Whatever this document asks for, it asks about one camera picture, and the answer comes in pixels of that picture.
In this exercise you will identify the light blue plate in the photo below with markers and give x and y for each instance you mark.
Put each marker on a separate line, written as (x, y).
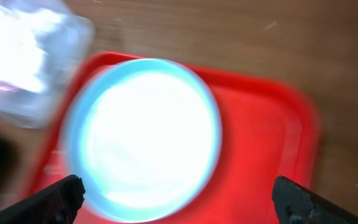
(145, 137)

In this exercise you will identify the red serving tray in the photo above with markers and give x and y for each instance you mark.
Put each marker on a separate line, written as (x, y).
(269, 129)

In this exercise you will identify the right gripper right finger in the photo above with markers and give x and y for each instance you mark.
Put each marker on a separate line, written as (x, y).
(295, 204)

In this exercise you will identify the clear plastic bin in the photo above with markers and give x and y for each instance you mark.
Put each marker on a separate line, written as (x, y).
(41, 45)

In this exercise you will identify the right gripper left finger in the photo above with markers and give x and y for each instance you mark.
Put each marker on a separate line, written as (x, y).
(56, 204)

